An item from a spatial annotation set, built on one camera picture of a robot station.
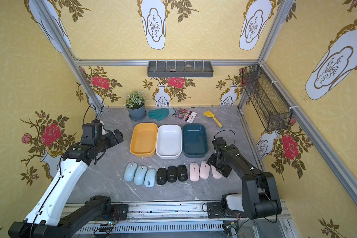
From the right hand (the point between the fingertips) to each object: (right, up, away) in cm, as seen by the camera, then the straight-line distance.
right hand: (215, 167), depth 87 cm
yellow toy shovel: (+2, +33, +27) cm, 43 cm away
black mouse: (-31, -3, -4) cm, 32 cm away
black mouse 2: (-25, -2, -4) cm, 26 cm away
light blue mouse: (-50, -1, -2) cm, 50 cm away
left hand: (-53, +20, -10) cm, 58 cm away
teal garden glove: (-37, +33, +27) cm, 57 cm away
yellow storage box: (-45, +15, +13) cm, 49 cm away
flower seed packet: (-14, +31, +29) cm, 45 cm away
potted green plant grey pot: (-52, +42, +15) cm, 68 cm away
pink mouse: (-12, -2, -2) cm, 13 cm away
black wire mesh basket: (+31, +33, -5) cm, 45 cm away
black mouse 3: (-20, -2, -3) cm, 20 cm away
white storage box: (-28, +14, +12) cm, 34 cm away
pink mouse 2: (-6, -1, 0) cm, 6 cm away
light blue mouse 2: (-44, -2, -2) cm, 44 cm away
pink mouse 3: (0, -3, -3) cm, 4 cm away
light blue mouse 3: (-37, -4, -4) cm, 38 cm away
